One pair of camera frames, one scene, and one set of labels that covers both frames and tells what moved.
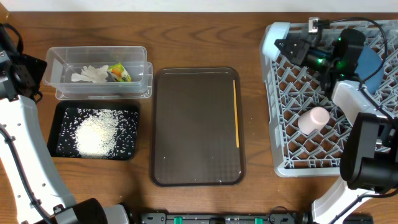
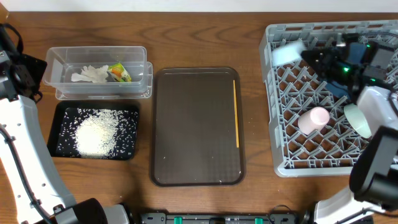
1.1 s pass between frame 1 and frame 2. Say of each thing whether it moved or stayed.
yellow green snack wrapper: stayed
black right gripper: moved
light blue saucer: moved
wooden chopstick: stayed
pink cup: stayed
